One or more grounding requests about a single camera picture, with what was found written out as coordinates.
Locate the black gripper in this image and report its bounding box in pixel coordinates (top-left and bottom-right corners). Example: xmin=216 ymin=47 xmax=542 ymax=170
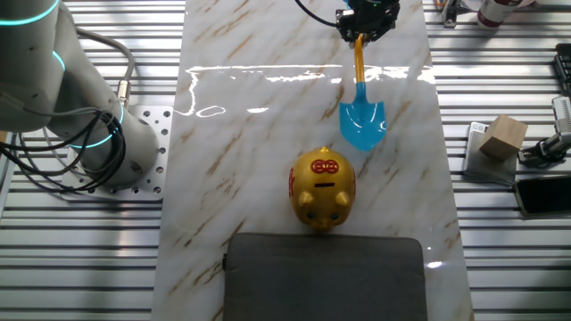
xmin=335 ymin=0 xmax=401 ymax=45

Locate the blue and yellow toy shovel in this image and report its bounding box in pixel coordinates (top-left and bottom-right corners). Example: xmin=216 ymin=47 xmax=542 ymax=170
xmin=338 ymin=0 xmax=387 ymax=152

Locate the red and white can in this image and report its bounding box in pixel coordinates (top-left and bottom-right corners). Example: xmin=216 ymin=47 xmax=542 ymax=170
xmin=476 ymin=0 xmax=536 ymax=30

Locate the golden piggy bank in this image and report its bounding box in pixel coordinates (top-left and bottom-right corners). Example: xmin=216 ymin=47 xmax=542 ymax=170
xmin=288 ymin=145 xmax=357 ymax=233

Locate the large wooden block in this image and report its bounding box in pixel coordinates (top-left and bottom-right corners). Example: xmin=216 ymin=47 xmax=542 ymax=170
xmin=478 ymin=113 xmax=529 ymax=162

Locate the black ribbed item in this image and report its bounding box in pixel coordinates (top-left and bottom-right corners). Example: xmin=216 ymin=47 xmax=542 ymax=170
xmin=554 ymin=43 xmax=571 ymax=97

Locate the silver vented box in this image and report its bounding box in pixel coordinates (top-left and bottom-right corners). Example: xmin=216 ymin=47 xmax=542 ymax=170
xmin=551 ymin=95 xmax=571 ymax=134

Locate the black clamp with silver cylinder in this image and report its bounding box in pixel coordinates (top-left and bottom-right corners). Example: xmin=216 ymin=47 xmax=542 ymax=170
xmin=517 ymin=132 xmax=571 ymax=169

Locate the black smartphone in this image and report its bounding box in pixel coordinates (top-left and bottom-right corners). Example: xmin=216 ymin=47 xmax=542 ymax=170
xmin=512 ymin=174 xmax=571 ymax=218

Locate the grey fabric pad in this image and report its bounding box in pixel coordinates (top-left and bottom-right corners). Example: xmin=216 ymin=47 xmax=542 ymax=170
xmin=221 ymin=232 xmax=428 ymax=321

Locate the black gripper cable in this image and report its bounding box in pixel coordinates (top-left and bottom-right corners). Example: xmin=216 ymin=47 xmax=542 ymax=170
xmin=293 ymin=0 xmax=339 ymax=29

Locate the aluminium corner bracket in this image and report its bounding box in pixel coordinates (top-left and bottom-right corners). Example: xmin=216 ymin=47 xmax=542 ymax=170
xmin=441 ymin=0 xmax=463 ymax=29

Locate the grey metal plate bracket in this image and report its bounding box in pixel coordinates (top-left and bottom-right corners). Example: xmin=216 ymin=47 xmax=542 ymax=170
xmin=462 ymin=121 xmax=518 ymax=186

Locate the grey cable with connector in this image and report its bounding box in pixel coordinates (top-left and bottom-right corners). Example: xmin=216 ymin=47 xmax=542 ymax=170
xmin=75 ymin=27 xmax=137 ymax=108

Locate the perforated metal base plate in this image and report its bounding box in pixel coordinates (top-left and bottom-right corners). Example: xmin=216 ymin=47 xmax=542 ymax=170
xmin=60 ymin=105 xmax=174 ymax=202

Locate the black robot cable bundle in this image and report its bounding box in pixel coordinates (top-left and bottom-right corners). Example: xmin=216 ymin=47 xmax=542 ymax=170
xmin=0 ymin=106 xmax=128 ymax=193

